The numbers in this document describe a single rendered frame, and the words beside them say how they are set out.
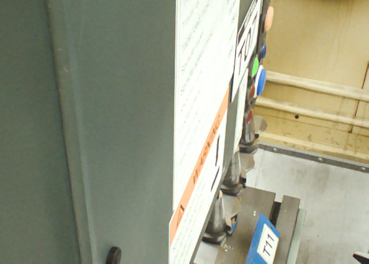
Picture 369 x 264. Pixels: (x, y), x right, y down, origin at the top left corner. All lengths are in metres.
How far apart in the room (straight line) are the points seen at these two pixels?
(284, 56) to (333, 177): 0.36
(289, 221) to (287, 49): 0.40
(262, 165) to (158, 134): 1.39
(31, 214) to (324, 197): 1.46
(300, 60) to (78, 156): 1.33
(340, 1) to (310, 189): 0.51
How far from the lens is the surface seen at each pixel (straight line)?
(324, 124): 1.66
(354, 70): 1.55
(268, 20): 0.66
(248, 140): 1.19
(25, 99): 0.23
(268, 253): 1.41
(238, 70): 0.56
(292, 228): 1.50
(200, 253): 1.03
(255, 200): 1.54
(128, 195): 0.31
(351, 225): 1.69
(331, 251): 1.66
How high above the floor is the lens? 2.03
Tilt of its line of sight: 41 degrees down
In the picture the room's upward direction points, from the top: 2 degrees clockwise
